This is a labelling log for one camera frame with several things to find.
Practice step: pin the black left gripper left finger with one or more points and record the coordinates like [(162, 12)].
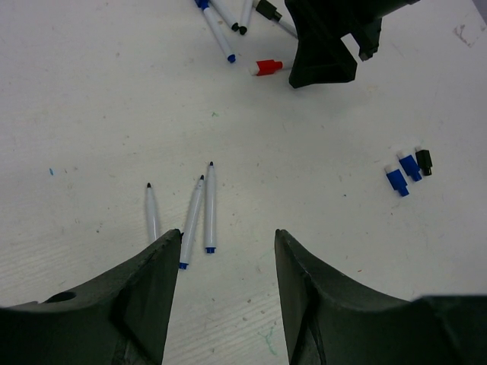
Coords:
[(118, 317)]

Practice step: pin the black marker diagonal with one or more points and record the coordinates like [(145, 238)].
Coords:
[(245, 16)]

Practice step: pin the black marker right vertical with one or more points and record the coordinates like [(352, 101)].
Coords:
[(270, 12)]

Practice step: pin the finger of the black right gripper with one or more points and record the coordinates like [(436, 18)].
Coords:
[(321, 56), (362, 20)]

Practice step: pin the blue marker pen body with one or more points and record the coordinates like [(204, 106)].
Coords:
[(210, 210)]

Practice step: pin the black pen cap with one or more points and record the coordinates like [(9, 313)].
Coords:
[(423, 158)]

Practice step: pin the black marker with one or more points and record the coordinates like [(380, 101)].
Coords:
[(226, 14), (152, 214)]

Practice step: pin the blue pen cap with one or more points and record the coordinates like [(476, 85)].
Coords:
[(409, 165), (396, 180)]

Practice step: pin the red marker pen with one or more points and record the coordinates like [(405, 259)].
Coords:
[(269, 67)]

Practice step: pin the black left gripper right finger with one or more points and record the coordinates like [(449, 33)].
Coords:
[(329, 318)]

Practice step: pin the blue marker pen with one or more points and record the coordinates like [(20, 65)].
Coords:
[(214, 26), (190, 226)]

